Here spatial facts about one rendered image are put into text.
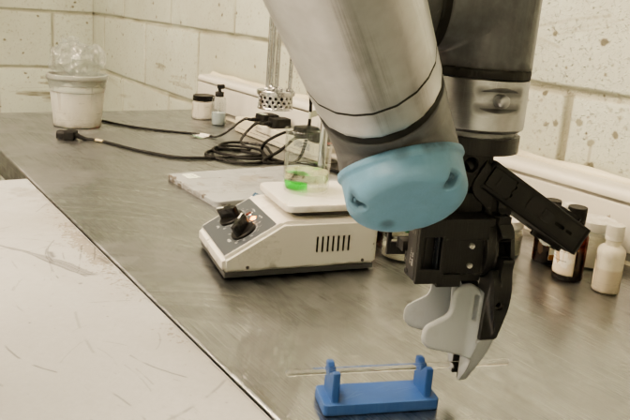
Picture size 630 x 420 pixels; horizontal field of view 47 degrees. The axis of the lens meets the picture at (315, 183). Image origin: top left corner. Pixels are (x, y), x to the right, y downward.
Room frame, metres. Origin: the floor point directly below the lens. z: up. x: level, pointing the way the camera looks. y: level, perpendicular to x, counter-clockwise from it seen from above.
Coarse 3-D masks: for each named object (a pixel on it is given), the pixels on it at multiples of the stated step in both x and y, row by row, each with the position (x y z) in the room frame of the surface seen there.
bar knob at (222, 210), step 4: (220, 208) 0.89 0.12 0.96; (224, 208) 0.88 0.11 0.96; (228, 208) 0.88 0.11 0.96; (232, 208) 0.87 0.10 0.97; (236, 208) 0.88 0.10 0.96; (220, 212) 0.88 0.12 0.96; (224, 212) 0.88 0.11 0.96; (228, 212) 0.88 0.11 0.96; (232, 212) 0.87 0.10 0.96; (236, 212) 0.88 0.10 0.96; (240, 212) 0.89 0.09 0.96; (220, 216) 0.89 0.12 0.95; (224, 216) 0.88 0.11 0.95; (228, 216) 0.88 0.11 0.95; (232, 216) 0.88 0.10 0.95; (236, 216) 0.88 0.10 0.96; (220, 220) 0.88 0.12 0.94; (224, 220) 0.88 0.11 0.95; (228, 220) 0.88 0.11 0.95; (232, 220) 0.87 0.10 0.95; (224, 224) 0.87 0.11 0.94; (228, 224) 0.87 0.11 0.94
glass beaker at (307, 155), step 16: (288, 128) 0.92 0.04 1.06; (304, 128) 0.94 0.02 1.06; (320, 128) 0.93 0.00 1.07; (288, 144) 0.89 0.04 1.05; (304, 144) 0.88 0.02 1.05; (320, 144) 0.88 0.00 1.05; (288, 160) 0.89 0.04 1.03; (304, 160) 0.88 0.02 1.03; (320, 160) 0.88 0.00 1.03; (288, 176) 0.89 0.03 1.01; (304, 176) 0.88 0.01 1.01; (320, 176) 0.88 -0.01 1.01; (304, 192) 0.88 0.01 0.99; (320, 192) 0.89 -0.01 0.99
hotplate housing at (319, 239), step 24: (288, 216) 0.84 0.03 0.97; (312, 216) 0.85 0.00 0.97; (336, 216) 0.86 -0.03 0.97; (264, 240) 0.81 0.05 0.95; (288, 240) 0.82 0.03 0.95; (312, 240) 0.83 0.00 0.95; (336, 240) 0.84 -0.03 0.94; (360, 240) 0.86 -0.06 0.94; (216, 264) 0.83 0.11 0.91; (240, 264) 0.80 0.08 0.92; (264, 264) 0.81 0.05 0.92; (288, 264) 0.82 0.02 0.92; (312, 264) 0.83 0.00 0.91; (336, 264) 0.85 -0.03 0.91; (360, 264) 0.86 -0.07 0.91
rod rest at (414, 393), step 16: (432, 368) 0.54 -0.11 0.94; (336, 384) 0.52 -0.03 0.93; (352, 384) 0.55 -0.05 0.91; (368, 384) 0.56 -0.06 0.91; (384, 384) 0.56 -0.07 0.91; (400, 384) 0.56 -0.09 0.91; (416, 384) 0.56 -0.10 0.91; (320, 400) 0.53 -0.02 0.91; (336, 400) 0.52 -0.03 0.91; (352, 400) 0.53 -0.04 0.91; (368, 400) 0.53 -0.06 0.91; (384, 400) 0.53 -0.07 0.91; (400, 400) 0.53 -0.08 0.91; (416, 400) 0.54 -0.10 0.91; (432, 400) 0.54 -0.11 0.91
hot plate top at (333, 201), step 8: (264, 184) 0.92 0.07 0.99; (272, 184) 0.93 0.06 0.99; (280, 184) 0.93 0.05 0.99; (336, 184) 0.95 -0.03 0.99; (264, 192) 0.90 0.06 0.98; (272, 192) 0.88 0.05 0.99; (280, 192) 0.89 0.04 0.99; (288, 192) 0.89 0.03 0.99; (328, 192) 0.90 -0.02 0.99; (336, 192) 0.91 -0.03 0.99; (272, 200) 0.88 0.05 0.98; (280, 200) 0.85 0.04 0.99; (288, 200) 0.85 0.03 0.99; (296, 200) 0.85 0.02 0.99; (304, 200) 0.86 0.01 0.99; (312, 200) 0.86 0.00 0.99; (320, 200) 0.86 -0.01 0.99; (328, 200) 0.87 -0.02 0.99; (336, 200) 0.87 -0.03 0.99; (344, 200) 0.87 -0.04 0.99; (288, 208) 0.83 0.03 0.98; (296, 208) 0.83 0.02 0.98; (304, 208) 0.83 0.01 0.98; (312, 208) 0.83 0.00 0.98; (320, 208) 0.84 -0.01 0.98; (328, 208) 0.84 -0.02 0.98; (336, 208) 0.85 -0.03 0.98; (344, 208) 0.85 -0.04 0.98
